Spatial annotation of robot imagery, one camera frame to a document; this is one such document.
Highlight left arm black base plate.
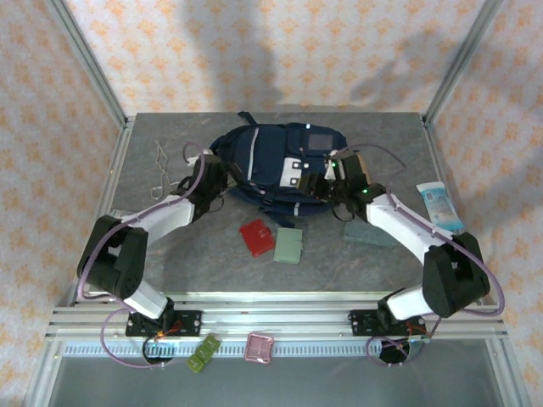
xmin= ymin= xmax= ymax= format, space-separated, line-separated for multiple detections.
xmin=126 ymin=310 xmax=203 ymax=338

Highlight navy blue backpack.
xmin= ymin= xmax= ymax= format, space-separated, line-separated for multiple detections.
xmin=208 ymin=110 xmax=347 ymax=228

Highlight light blue wipes pack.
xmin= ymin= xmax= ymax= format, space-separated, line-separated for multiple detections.
xmin=415 ymin=181 xmax=463 ymax=232

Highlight slotted cable duct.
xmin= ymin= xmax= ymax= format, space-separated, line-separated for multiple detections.
xmin=62 ymin=342 xmax=383 ymax=358

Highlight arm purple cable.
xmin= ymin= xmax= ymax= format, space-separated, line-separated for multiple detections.
xmin=77 ymin=142 xmax=213 ymax=369
xmin=339 ymin=143 xmax=506 ymax=365

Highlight metal wire tongs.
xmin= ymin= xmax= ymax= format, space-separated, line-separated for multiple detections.
xmin=151 ymin=140 xmax=182 ymax=200

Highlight red plastic case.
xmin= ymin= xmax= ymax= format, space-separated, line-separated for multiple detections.
xmin=238 ymin=219 xmax=275 ymax=259

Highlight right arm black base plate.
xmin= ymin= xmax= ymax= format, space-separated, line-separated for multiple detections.
xmin=347 ymin=309 xmax=425 ymax=338

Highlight grey-blue fabric pouch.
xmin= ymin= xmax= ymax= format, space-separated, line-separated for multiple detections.
xmin=342 ymin=222 xmax=398 ymax=249

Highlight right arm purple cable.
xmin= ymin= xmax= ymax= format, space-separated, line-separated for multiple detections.
xmin=339 ymin=143 xmax=506 ymax=365

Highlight aluminium side rail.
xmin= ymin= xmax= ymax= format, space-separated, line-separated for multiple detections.
xmin=419 ymin=114 xmax=487 ymax=304
xmin=70 ymin=118 xmax=137 ymax=306

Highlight olive green block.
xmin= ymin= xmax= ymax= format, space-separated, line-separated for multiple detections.
xmin=187 ymin=333 xmax=221 ymax=375

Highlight sage green case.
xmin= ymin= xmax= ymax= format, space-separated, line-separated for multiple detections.
xmin=273 ymin=227 xmax=305 ymax=265

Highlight aluminium frame post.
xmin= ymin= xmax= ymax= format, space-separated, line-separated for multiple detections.
xmin=44 ymin=0 xmax=129 ymax=128
xmin=423 ymin=0 xmax=502 ymax=126

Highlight pink square dish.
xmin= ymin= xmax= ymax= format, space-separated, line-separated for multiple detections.
xmin=244 ymin=332 xmax=276 ymax=365

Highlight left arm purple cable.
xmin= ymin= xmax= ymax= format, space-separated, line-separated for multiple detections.
xmin=77 ymin=142 xmax=213 ymax=369

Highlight grey metal shelf panel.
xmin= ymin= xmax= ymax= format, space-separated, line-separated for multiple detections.
xmin=25 ymin=354 xmax=525 ymax=407

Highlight aluminium cross rail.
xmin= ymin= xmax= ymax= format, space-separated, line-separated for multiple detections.
xmin=45 ymin=291 xmax=508 ymax=340

